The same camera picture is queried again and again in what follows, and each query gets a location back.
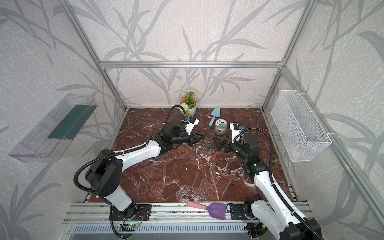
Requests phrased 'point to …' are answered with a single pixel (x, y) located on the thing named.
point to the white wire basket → (300, 133)
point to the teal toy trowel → (216, 112)
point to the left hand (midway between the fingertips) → (205, 133)
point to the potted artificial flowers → (189, 103)
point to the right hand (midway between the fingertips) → (220, 132)
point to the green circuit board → (132, 224)
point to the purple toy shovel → (217, 210)
